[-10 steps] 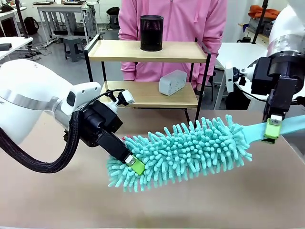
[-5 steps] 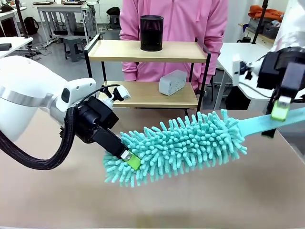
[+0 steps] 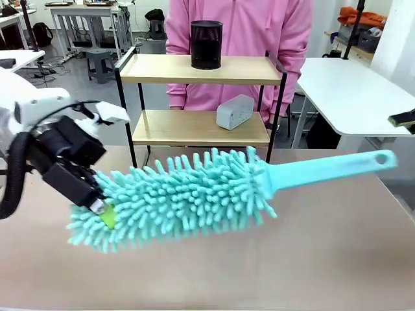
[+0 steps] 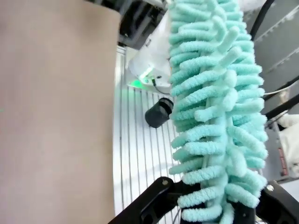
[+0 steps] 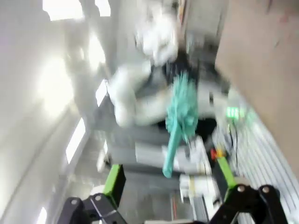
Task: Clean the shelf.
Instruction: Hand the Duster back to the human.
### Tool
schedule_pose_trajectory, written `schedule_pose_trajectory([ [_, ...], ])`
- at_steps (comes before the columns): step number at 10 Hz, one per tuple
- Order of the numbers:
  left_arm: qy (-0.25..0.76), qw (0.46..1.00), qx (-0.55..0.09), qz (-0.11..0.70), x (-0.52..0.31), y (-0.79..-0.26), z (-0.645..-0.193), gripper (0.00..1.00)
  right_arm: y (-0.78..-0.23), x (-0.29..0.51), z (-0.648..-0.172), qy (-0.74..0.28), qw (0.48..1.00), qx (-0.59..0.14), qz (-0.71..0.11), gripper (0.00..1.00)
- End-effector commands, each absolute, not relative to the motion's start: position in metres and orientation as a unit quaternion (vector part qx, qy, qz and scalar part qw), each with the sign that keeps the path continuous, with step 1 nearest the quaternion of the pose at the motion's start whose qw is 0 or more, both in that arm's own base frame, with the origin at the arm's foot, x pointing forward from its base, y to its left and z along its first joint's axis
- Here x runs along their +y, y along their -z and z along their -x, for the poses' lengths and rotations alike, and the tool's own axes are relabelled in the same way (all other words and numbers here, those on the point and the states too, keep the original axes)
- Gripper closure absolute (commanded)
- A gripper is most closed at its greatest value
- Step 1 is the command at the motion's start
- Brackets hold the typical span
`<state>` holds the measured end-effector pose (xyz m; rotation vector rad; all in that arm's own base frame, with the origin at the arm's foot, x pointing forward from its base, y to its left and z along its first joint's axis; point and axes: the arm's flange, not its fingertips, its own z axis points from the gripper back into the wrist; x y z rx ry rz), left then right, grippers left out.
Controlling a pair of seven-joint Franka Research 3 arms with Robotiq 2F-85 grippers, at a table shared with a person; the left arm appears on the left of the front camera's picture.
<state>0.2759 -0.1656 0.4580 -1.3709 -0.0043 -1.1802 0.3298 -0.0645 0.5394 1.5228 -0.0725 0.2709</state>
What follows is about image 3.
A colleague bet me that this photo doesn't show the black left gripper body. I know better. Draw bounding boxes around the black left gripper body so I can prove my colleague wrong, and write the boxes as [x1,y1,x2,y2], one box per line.
[27,115,108,178]

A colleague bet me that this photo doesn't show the teal microfibre duster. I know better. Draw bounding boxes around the teal microfibre duster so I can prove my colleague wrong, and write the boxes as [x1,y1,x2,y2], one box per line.
[65,145,399,255]

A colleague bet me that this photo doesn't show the white power strip box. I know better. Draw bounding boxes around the white power strip box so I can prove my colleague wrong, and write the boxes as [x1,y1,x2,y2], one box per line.
[215,93,255,132]

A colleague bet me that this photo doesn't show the black mesh pen cup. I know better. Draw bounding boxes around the black mesh pen cup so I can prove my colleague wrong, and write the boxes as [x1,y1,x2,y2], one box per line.
[190,19,224,71]

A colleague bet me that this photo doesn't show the black metal wood shelf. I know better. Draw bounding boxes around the black metal wood shelf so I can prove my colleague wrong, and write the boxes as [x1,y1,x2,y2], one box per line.
[113,46,288,170]

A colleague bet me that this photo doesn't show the person's left hand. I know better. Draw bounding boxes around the person's left hand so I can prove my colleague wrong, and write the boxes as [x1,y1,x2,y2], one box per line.
[263,115,282,131]

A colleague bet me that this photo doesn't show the white table with rounded corner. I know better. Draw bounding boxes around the white table with rounded corner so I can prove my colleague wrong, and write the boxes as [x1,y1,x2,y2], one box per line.
[290,57,415,150]

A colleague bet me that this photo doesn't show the grey plastic stool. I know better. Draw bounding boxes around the grey plastic stool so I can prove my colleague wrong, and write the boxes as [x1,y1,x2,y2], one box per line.
[85,49,117,86]

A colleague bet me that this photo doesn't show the black storage crate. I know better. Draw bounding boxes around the black storage crate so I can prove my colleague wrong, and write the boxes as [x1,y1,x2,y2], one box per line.
[356,29,381,53]

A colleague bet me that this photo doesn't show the black tripod pole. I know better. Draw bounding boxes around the black tripod pole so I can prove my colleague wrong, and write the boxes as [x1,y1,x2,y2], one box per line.
[342,0,366,62]

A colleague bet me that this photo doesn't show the white side table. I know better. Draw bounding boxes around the white side table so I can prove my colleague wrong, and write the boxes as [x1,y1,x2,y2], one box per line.
[0,49,46,74]

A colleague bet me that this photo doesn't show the orange cloth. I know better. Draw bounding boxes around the orange cloth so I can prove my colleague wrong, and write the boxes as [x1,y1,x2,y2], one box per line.
[337,6,388,30]

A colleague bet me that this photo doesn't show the black backpack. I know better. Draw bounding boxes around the black backpack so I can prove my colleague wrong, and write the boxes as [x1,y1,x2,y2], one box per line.
[32,22,54,49]

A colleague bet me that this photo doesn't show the black stand pole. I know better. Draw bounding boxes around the black stand pole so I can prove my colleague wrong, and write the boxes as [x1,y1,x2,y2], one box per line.
[19,0,42,53]

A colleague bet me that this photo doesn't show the white desk with metal legs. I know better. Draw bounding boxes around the white desk with metal legs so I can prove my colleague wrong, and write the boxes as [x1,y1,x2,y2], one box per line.
[48,1,134,63]

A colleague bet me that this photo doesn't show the black bag on stool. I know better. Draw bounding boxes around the black bag on stool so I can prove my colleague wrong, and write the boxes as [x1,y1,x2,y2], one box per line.
[144,8,167,22]

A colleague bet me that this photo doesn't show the person in pink hoodie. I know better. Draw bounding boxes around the person in pink hoodie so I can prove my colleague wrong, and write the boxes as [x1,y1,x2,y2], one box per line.
[165,0,314,126]

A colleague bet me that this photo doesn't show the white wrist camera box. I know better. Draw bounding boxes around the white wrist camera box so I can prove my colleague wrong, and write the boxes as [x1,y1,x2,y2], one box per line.
[94,100,130,126]

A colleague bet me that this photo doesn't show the black corrugated cable hose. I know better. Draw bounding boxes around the black corrugated cable hose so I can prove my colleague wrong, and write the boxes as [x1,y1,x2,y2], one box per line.
[0,132,34,221]

